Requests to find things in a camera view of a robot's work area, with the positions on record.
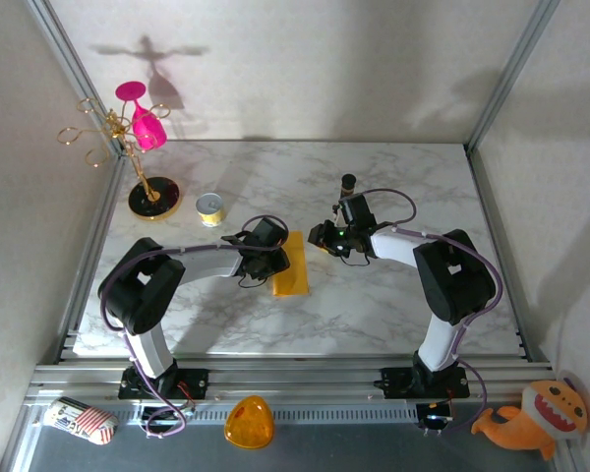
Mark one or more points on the orange shark plush toy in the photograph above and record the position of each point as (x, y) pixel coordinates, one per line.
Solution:
(536, 418)

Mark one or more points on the pink plastic wine glass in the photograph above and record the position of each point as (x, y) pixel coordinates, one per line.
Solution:
(147, 125)

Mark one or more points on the black controller box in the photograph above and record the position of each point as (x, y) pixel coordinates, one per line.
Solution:
(152, 415)
(435, 418)

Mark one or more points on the spice bottle with black lid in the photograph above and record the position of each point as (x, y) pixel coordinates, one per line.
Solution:
(348, 183)

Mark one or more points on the aluminium extrusion frame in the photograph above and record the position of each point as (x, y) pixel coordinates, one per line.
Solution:
(295, 378)

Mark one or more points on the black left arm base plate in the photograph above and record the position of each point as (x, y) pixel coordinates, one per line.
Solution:
(196, 381)

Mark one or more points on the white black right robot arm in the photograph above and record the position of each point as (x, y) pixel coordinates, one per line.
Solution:
(398, 246)

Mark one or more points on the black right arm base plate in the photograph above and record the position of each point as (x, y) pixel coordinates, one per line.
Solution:
(395, 381)

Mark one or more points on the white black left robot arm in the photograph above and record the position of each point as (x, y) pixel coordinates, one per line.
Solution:
(206, 265)

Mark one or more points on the striped fabric pouch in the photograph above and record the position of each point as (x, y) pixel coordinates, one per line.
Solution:
(81, 420)

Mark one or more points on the orange translucent plastic case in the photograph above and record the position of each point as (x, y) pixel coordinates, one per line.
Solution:
(250, 423)

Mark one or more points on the yellow tin can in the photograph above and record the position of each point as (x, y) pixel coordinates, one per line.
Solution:
(210, 209)

